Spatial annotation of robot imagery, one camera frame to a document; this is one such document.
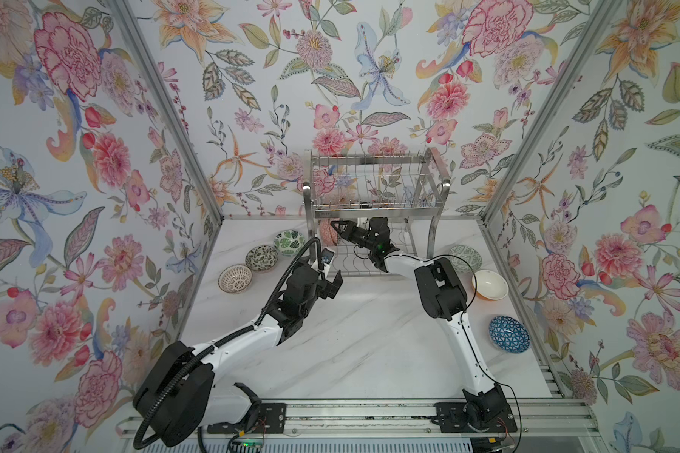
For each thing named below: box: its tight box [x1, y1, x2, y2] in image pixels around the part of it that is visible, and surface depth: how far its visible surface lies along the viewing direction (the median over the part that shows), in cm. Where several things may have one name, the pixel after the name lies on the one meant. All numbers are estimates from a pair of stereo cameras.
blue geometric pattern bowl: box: [488, 315, 531, 354], surface depth 89 cm
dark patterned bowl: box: [323, 217, 340, 246], surface depth 103 cm
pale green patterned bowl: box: [448, 244, 483, 273], surface depth 106 cm
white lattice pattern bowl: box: [217, 264, 254, 294], surface depth 102 cm
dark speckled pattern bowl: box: [245, 244, 279, 272], surface depth 107 cm
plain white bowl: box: [471, 269, 510, 302], surface depth 100 cm
